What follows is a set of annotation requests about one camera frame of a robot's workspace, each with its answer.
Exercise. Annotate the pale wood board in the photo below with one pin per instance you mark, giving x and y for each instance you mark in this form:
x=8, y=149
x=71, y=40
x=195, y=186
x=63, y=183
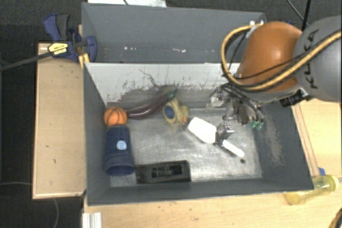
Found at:
x=58, y=120

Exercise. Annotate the orange toy basketball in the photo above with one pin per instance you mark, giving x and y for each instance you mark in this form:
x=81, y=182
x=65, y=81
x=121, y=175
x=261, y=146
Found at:
x=115, y=116

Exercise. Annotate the black flat box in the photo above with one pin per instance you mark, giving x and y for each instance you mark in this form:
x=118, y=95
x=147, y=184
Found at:
x=163, y=171

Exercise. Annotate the black cylinder on white bracket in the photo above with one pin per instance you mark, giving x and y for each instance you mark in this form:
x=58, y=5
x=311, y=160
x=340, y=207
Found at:
x=292, y=98

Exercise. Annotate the yellow and blue toy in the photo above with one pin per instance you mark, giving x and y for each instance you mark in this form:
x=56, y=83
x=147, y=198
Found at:
x=173, y=112

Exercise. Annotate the white plastic spatula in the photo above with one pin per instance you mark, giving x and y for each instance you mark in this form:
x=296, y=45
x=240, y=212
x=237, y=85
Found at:
x=201, y=129

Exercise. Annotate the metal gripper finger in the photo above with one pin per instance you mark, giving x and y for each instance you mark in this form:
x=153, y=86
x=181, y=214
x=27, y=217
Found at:
x=220, y=136
x=228, y=128

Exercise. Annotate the dark blue cup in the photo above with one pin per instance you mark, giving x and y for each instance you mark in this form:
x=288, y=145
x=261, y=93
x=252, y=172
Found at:
x=117, y=149

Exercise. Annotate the purple toy eggplant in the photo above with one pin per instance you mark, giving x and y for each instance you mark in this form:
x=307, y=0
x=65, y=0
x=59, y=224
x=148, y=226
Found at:
x=147, y=109

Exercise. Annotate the grey metal bin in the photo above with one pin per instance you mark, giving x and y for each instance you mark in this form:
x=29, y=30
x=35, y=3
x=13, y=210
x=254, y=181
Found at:
x=160, y=141

